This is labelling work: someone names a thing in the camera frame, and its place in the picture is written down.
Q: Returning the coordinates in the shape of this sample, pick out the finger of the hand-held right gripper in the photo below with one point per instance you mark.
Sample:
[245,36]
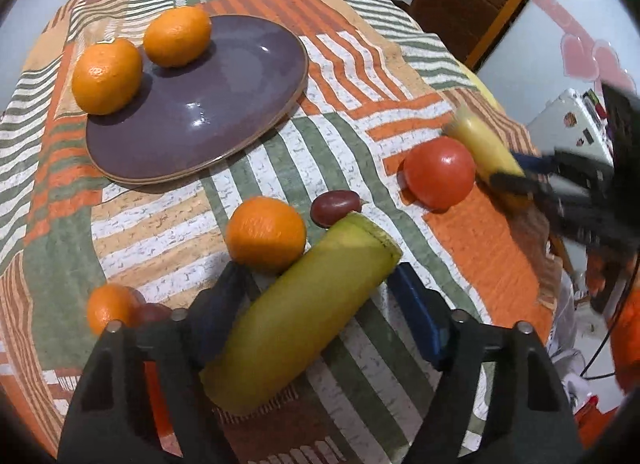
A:
[532,162]
[512,182]

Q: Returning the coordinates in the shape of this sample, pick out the pink heart wall sticker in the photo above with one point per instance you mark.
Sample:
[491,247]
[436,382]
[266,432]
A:
[590,61]

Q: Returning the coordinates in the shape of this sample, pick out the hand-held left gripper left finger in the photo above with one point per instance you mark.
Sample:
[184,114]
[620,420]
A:
[219,306]

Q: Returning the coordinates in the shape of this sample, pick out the dark red grape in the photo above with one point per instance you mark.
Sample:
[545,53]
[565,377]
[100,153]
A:
[152,314]
[335,209]

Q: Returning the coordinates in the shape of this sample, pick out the striped patchwork tablecloth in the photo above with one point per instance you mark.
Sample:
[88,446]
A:
[350,108]

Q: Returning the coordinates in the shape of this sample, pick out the small yellow banana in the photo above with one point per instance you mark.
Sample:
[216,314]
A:
[482,141]

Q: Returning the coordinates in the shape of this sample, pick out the purple ceramic plate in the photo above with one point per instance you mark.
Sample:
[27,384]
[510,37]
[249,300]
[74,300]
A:
[210,108]

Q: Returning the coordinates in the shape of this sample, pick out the white appliance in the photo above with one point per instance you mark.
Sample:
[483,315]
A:
[570,126]

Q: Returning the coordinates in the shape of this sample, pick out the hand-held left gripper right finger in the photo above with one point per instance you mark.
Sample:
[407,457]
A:
[414,309]

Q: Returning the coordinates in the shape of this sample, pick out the small orange mandarin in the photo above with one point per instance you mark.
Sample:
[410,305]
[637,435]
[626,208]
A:
[111,308]

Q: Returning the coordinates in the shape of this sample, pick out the red tomato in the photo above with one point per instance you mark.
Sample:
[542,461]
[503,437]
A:
[439,172]

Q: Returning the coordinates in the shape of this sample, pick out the orange cloth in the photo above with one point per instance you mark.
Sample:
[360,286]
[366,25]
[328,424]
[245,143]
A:
[625,344]

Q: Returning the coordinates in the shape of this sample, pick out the large yellow-green banana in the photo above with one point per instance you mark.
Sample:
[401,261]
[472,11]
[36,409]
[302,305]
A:
[300,309]

